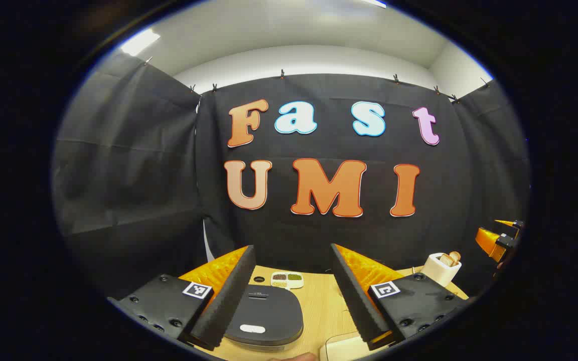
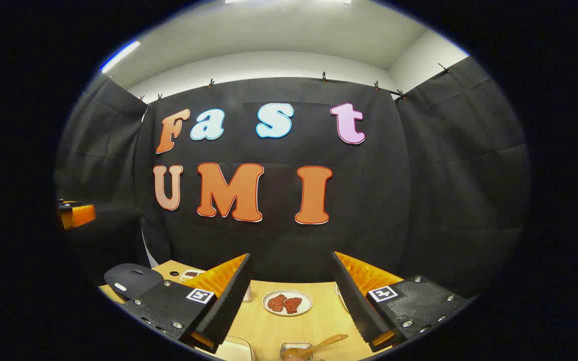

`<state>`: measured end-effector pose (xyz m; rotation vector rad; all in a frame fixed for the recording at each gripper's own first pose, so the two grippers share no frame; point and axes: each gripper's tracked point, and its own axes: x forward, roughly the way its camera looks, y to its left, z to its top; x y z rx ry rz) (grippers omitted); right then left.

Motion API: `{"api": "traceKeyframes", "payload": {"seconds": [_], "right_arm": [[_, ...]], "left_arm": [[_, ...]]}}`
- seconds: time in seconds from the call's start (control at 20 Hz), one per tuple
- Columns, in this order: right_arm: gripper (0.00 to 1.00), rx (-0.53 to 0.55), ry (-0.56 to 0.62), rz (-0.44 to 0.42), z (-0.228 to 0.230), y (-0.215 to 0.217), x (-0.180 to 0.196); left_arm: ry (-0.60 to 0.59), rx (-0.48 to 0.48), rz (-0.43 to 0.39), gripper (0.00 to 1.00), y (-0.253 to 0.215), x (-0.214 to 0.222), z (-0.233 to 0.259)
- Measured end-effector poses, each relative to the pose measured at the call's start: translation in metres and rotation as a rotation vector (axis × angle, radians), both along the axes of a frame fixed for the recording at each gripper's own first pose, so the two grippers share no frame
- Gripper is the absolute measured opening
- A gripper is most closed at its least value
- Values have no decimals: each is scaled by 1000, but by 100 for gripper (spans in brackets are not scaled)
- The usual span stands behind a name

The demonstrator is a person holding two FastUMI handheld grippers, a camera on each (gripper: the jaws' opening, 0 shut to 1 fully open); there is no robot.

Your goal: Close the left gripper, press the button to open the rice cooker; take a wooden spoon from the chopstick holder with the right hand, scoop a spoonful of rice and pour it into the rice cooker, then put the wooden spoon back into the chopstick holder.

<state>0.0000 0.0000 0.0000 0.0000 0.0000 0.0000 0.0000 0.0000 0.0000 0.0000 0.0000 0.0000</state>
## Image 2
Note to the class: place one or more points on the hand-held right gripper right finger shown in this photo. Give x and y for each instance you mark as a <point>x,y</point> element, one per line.
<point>359,311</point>

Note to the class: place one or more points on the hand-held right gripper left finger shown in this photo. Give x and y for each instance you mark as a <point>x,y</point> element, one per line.
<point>229,311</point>

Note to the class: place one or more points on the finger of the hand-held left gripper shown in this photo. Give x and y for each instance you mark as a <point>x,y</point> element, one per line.
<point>81,215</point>
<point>68,203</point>

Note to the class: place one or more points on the wooden spoon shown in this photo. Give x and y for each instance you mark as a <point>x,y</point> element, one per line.
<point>324,343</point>

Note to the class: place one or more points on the black rice cooker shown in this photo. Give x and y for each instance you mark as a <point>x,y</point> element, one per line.
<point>131,281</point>

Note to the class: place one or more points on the clear plastic rice container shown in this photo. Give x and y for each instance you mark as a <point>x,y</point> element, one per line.
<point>236,351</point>

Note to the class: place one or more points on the red meat piece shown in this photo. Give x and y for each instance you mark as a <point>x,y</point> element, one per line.
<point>276,303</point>
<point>293,305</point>

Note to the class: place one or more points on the white divided bean dish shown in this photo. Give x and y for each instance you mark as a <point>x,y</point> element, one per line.
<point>191,275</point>

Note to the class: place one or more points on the white round plate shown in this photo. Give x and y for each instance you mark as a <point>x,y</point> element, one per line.
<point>287,292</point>

